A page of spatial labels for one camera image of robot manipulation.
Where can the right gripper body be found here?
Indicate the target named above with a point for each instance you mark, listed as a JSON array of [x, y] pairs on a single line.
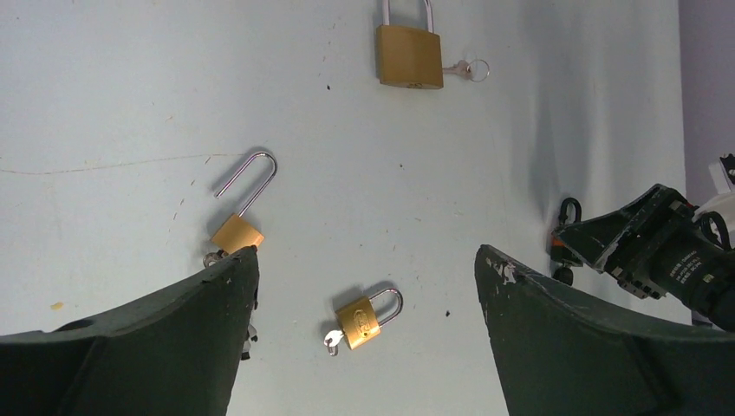
[[674, 213]]

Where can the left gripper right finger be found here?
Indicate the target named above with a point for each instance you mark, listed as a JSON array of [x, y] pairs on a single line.
[[561, 351]]

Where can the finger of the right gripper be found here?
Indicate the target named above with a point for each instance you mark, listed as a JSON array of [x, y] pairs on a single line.
[[619, 238]]

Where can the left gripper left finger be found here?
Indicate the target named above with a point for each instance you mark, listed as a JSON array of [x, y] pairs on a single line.
[[175, 351]]

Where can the key of large padlock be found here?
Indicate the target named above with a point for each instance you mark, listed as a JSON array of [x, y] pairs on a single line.
[[476, 70]]

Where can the large brass padlock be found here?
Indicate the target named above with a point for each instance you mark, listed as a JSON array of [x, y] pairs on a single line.
[[407, 57]]

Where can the orange black padlock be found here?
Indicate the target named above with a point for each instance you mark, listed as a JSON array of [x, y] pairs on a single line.
[[561, 255]]

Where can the small closed brass padlock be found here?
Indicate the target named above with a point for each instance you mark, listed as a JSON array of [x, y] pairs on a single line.
[[358, 321]]

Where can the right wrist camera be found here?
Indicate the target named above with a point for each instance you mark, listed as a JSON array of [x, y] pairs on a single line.
[[722, 174]]

